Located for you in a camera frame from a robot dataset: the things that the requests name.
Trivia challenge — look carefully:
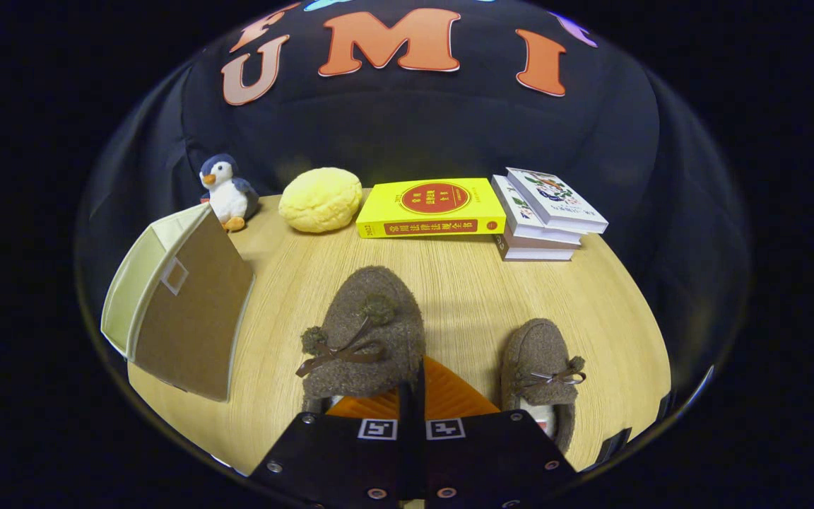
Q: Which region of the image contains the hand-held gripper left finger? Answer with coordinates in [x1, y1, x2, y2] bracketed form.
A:
[248, 382, 415, 509]

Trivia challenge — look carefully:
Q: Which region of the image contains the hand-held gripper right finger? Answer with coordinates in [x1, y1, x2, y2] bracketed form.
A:
[418, 356, 581, 509]

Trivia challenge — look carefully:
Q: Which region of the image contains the brown fuzzy shoe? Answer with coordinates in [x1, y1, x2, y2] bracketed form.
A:
[295, 265, 427, 418]
[500, 318, 586, 455]

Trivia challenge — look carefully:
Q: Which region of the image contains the brown fabric storage box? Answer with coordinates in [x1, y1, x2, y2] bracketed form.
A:
[100, 202, 256, 402]

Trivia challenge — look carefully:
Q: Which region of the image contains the white book with pink spine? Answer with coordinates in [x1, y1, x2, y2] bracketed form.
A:
[495, 230, 577, 262]

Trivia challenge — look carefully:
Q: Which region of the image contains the yellow round plush bun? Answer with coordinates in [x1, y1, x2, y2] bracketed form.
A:
[278, 168, 364, 234]

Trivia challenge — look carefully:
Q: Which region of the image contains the yellow book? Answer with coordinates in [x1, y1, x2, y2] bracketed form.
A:
[355, 177, 507, 239]

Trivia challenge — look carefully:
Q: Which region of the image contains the white book with floral cover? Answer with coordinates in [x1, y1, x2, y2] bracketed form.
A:
[506, 168, 609, 235]

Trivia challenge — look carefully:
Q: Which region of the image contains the penguin plush toy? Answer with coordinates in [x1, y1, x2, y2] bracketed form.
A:
[199, 153, 261, 233]

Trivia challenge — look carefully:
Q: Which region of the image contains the black backdrop cloth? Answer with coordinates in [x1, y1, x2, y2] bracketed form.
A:
[78, 0, 750, 425]

